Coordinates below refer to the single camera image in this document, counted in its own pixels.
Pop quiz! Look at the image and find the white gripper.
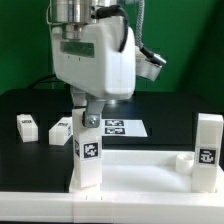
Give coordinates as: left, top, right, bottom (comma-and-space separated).
51, 17, 135, 128

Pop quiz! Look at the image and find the white desk top tray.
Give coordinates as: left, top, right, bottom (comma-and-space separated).
68, 149, 224, 194

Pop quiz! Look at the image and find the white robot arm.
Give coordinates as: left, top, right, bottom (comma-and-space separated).
47, 0, 135, 128

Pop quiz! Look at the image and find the fiducial marker sheet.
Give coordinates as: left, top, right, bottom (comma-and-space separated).
102, 119, 147, 137

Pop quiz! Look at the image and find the white front fence bar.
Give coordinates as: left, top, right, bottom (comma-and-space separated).
0, 192, 224, 224

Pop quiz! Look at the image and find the black cable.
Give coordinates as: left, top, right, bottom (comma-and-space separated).
26, 73, 73, 90

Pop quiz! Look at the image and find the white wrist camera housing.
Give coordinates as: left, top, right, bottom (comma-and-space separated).
135, 47, 166, 81

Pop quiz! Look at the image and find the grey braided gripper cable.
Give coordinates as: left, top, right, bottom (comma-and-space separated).
93, 0, 168, 66

